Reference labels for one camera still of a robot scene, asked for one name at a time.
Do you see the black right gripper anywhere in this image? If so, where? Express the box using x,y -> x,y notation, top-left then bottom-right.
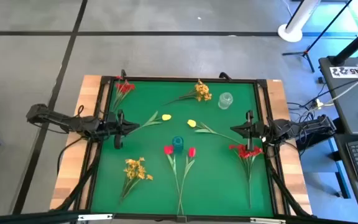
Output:
229,109 -> 269,152

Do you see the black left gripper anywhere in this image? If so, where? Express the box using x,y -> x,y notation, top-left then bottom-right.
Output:
98,108 -> 140,149

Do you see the red artificial flower bunch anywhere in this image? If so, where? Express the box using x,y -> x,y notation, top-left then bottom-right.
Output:
109,76 -> 136,113
228,143 -> 264,209

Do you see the red artificial tulip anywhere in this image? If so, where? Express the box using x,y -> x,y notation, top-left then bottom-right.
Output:
177,147 -> 197,215
163,144 -> 183,215

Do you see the yellow artificial flower bunch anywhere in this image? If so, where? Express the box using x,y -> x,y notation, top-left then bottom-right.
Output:
119,157 -> 154,203
165,78 -> 213,106

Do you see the yellow artificial tulip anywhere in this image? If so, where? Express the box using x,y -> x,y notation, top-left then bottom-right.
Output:
128,111 -> 172,135
187,119 -> 245,146

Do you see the blue glass vase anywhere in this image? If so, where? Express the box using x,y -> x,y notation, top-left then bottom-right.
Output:
172,136 -> 185,154

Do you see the clear glass vase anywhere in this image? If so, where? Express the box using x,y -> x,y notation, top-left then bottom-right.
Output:
218,91 -> 234,110

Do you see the green table mat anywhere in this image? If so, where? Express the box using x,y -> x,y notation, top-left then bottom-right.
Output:
90,80 -> 275,218

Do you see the black tall tripod stand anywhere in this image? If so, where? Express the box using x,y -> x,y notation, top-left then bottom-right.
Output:
282,0 -> 354,73

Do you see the grey office desk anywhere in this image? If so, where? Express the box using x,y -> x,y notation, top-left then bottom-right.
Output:
318,55 -> 358,135

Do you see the white column with round base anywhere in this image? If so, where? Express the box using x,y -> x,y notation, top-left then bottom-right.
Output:
277,0 -> 323,43

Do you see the blue desk leg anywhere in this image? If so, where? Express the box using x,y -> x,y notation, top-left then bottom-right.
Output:
328,136 -> 352,200

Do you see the white paper label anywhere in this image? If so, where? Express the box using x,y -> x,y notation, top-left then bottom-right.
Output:
329,65 -> 358,78

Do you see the black desk pole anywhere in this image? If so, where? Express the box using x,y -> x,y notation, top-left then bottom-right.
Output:
328,27 -> 358,66

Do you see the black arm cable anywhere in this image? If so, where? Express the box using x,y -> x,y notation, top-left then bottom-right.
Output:
56,136 -> 85,177

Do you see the black frame strut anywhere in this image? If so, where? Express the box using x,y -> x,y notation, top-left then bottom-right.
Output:
50,146 -> 104,212
264,152 -> 312,218

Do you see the silver frame bracket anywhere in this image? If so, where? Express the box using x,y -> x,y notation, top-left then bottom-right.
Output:
249,217 -> 287,224
78,213 -> 114,222

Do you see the white cable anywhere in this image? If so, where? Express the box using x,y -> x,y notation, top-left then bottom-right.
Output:
321,70 -> 358,108

